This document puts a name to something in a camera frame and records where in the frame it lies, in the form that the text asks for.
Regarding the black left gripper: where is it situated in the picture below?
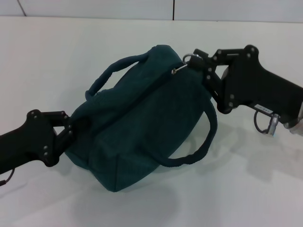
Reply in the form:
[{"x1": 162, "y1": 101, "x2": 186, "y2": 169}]
[{"x1": 0, "y1": 109, "x2": 74, "y2": 176}]

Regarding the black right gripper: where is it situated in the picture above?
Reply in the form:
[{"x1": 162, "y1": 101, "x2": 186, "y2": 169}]
[{"x1": 188, "y1": 44, "x2": 303, "y2": 129}]

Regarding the dark teal lunch bag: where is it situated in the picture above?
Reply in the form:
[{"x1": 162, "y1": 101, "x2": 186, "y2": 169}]
[{"x1": 64, "y1": 44, "x2": 218, "y2": 193}]

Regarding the grey left arm cable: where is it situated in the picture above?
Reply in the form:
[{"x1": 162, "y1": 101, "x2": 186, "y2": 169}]
[{"x1": 0, "y1": 168, "x2": 15, "y2": 187}]

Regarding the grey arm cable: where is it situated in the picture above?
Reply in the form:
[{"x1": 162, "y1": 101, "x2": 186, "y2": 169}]
[
  {"x1": 254, "y1": 110, "x2": 282, "y2": 138},
  {"x1": 0, "y1": 168, "x2": 15, "y2": 187}
]

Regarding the grey right arm cable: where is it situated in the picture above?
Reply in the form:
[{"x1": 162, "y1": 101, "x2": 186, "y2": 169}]
[{"x1": 254, "y1": 110, "x2": 282, "y2": 138}]

